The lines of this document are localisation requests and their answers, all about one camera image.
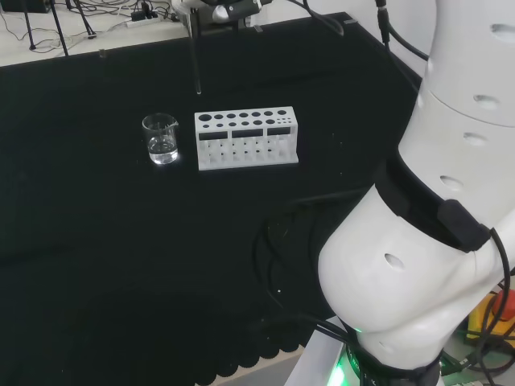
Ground black tripod leg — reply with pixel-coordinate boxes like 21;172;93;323
23;0;38;51
48;0;70;56

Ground white power strip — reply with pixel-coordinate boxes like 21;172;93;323
126;9;163;28

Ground clear glass rod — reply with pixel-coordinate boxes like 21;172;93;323
190;15;203;96

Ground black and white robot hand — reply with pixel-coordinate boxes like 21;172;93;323
171;0;268;38

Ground black bench cloth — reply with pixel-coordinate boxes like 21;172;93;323
0;11;428;384

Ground white test tube rack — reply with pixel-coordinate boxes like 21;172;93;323
193;105;300;173

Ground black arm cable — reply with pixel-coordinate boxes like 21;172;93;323
301;0;431;96

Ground clear glass beaker with water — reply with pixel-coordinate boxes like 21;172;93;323
141;113;180;166

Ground yellow stop button box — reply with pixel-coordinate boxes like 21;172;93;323
465;287;515;347

